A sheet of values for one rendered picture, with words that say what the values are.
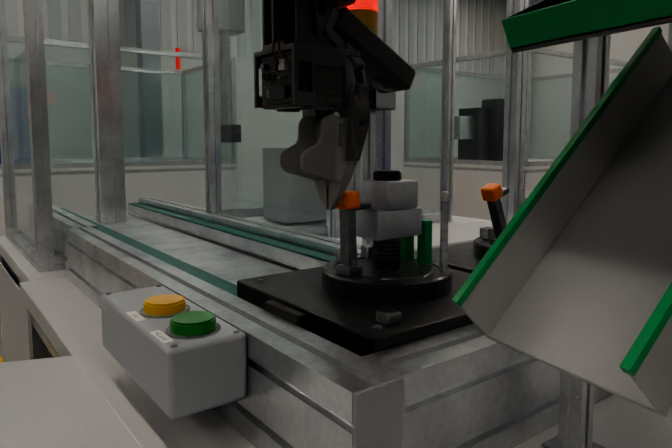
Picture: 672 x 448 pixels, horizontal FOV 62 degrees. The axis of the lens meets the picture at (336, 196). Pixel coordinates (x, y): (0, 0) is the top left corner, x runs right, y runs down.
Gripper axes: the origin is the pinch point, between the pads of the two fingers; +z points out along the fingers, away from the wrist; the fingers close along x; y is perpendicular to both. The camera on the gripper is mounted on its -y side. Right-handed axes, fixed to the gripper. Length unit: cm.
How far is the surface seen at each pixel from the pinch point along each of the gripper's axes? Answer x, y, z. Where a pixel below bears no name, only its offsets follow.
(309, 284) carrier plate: -5.3, -0.4, 10.2
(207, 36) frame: -75, -20, -29
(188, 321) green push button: -0.6, 15.4, 10.0
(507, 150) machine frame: -62, -114, -3
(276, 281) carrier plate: -8.6, 1.8, 10.2
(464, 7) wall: -774, -928, -297
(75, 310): -49, 14, 21
